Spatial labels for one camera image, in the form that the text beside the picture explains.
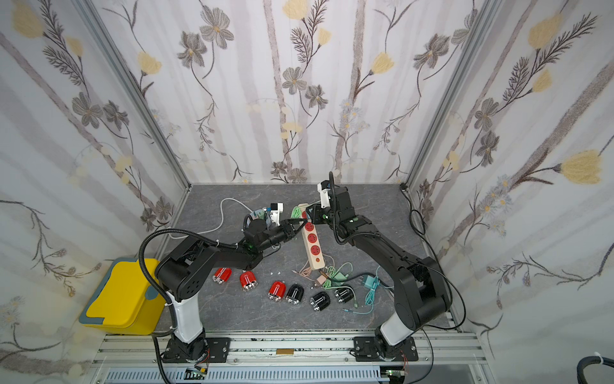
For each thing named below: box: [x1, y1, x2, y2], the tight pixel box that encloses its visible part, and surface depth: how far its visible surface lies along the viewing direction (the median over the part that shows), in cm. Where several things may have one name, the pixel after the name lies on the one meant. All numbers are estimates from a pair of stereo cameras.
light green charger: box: [322, 262, 354, 288], surface depth 90 cm
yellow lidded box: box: [78, 256, 168, 336], surface depth 72 cm
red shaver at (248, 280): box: [239, 270, 259, 292], surface depth 88 cm
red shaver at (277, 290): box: [267, 280, 288, 303], surface depth 85 cm
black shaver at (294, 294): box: [285, 283, 305, 305], surface depth 85 cm
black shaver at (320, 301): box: [309, 291, 331, 312], surface depth 84 cm
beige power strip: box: [298, 203, 326, 271], surface depth 85 cm
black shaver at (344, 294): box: [334, 287, 355, 304], surface depth 85 cm
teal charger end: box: [362, 275, 377, 290], surface depth 89 cm
